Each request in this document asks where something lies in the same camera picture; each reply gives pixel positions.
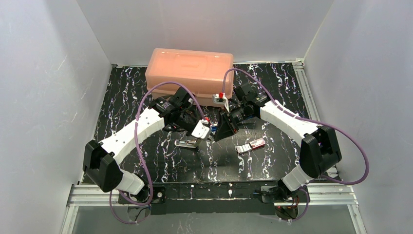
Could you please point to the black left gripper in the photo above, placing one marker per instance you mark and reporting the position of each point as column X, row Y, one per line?
column 188, row 119

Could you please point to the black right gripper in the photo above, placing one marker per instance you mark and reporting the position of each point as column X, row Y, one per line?
column 229, row 119

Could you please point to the red white staple box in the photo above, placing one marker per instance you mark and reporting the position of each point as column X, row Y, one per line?
column 250, row 146

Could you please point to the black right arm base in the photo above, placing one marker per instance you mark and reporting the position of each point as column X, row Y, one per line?
column 272, row 194

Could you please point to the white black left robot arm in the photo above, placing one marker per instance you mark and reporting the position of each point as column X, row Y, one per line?
column 102, row 159

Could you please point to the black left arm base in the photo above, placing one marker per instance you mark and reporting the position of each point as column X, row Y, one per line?
column 145, row 195

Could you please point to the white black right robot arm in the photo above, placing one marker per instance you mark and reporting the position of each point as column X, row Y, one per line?
column 319, row 148

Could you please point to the black marble pattern mat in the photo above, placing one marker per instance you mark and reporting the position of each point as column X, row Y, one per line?
column 211, row 161

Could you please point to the pink translucent plastic storage box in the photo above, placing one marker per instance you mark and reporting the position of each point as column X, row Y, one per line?
column 201, row 72

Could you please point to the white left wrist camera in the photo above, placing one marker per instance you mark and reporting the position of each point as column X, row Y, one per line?
column 202, row 130

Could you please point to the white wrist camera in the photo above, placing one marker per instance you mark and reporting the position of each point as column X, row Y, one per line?
column 202, row 130
column 221, row 100

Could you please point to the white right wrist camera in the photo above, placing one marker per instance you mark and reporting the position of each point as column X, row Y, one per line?
column 221, row 100

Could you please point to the aluminium right frame rail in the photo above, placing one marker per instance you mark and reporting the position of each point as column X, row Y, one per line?
column 298, row 67

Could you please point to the aluminium frame rail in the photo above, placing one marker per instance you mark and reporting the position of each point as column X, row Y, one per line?
column 319, row 193
column 298, row 67

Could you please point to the aluminium front frame rail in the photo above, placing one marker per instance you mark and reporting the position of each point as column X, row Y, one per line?
column 319, row 193

